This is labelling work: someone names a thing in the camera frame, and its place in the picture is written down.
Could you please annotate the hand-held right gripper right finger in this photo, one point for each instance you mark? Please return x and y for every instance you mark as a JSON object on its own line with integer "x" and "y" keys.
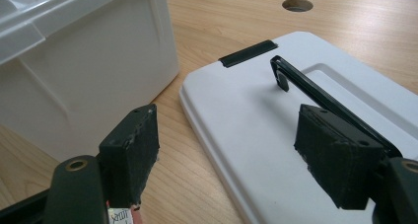
{"x": 338, "y": 164}

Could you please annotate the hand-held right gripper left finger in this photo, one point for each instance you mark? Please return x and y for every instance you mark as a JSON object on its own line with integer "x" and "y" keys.
{"x": 131, "y": 158}

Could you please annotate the white plastic storage box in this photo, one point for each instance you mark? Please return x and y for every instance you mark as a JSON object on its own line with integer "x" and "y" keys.
{"x": 88, "y": 76}

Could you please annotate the white plastic box lid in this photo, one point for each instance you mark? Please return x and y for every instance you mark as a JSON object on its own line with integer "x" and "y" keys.
{"x": 249, "y": 128}

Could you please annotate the black lid latch clip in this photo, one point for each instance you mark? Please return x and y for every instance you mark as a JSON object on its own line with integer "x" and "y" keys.
{"x": 248, "y": 53}

